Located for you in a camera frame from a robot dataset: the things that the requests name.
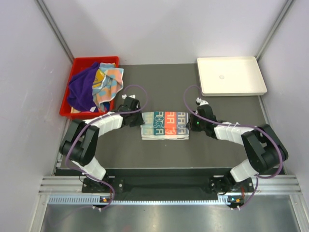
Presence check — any rabbit print striped towel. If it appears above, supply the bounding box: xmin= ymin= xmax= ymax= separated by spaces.
xmin=140 ymin=111 xmax=189 ymax=140

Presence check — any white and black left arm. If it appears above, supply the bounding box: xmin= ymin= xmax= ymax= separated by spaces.
xmin=59 ymin=95 xmax=144 ymax=193

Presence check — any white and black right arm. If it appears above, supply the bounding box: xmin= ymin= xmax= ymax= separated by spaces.
xmin=186 ymin=100 xmax=289 ymax=195

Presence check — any pastel patchwork towel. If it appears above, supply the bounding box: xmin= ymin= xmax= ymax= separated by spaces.
xmin=92 ymin=63 xmax=124 ymax=112

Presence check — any purple towel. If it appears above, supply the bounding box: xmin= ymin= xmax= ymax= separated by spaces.
xmin=67 ymin=62 xmax=99 ymax=112

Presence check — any red plastic bin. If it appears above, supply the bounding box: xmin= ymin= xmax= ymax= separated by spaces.
xmin=59 ymin=56 xmax=119 ymax=119

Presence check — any white plastic tray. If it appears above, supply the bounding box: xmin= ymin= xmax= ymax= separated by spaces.
xmin=197 ymin=57 xmax=267 ymax=97

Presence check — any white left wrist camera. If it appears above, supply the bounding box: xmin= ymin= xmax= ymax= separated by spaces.
xmin=122 ymin=94 xmax=136 ymax=100

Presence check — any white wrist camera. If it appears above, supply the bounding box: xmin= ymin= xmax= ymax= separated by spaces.
xmin=122 ymin=94 xmax=136 ymax=100
xmin=196 ymin=98 xmax=209 ymax=106

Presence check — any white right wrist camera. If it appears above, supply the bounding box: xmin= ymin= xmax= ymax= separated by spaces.
xmin=196 ymin=98 xmax=209 ymax=106

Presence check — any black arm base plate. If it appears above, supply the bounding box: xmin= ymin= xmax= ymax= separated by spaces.
xmin=81 ymin=175 xmax=254 ymax=194

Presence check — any grey slotted cable duct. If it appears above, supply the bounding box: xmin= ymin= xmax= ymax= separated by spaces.
xmin=48 ymin=195 xmax=243 ymax=205

